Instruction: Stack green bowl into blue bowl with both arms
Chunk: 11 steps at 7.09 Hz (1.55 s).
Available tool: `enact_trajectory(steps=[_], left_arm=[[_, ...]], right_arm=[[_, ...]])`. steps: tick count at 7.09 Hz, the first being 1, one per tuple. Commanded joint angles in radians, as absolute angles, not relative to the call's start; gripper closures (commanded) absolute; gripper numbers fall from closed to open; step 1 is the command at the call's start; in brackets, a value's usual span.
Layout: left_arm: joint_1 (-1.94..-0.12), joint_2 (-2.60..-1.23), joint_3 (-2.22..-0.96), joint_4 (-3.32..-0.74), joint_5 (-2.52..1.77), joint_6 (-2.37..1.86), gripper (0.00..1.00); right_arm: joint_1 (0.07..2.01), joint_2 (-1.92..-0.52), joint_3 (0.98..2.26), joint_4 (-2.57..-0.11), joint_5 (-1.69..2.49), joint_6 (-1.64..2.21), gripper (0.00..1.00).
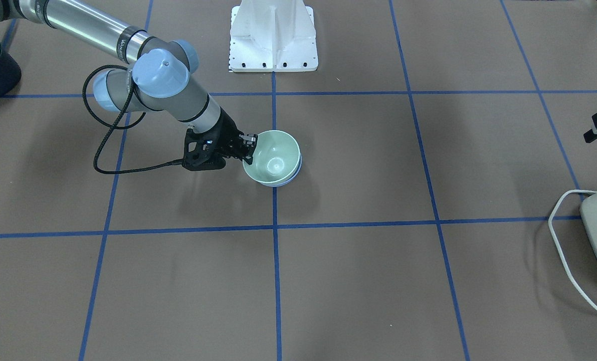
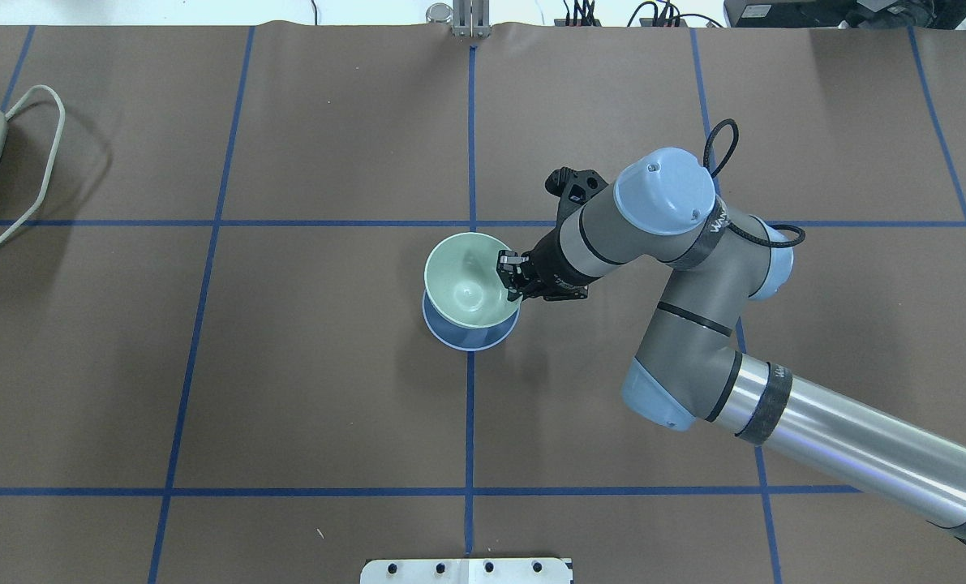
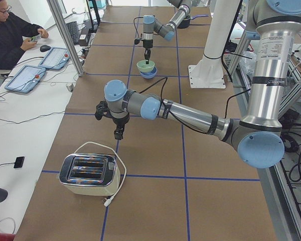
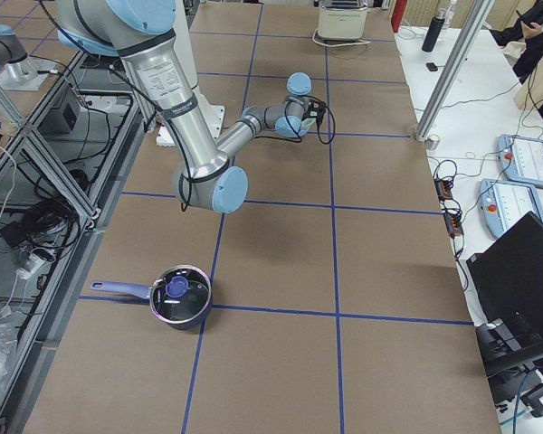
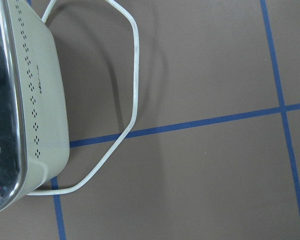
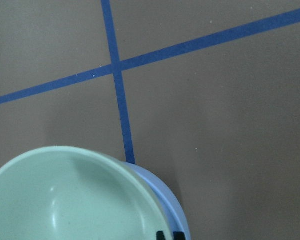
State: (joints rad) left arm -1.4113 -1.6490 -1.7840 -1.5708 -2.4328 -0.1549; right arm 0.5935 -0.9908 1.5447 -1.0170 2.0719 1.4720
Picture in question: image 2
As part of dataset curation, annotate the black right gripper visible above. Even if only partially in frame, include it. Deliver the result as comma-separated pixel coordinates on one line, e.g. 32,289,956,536
495,230,590,303

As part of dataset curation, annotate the green bowl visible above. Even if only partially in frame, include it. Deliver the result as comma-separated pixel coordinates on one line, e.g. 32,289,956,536
423,232,520,329

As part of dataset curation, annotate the blue bowl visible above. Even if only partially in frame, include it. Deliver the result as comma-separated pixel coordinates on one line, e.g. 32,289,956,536
421,293,520,352

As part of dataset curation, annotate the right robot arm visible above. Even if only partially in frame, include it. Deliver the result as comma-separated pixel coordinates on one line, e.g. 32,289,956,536
495,148,966,546

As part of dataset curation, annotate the small metal cup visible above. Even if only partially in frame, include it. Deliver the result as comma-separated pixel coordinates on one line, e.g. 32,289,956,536
426,2,454,24

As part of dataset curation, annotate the black monitor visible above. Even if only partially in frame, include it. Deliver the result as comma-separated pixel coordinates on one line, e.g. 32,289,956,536
723,1,966,30

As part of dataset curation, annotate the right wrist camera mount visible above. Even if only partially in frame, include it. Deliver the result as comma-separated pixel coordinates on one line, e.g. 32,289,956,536
544,166,608,228

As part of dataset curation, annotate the aluminium frame post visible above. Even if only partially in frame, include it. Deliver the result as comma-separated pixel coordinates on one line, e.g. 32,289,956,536
449,0,492,38

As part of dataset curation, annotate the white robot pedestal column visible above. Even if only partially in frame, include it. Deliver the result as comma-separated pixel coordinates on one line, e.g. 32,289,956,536
359,557,575,583

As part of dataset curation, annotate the white toaster power cord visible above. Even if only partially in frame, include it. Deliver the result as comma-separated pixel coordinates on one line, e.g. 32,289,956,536
0,84,67,266

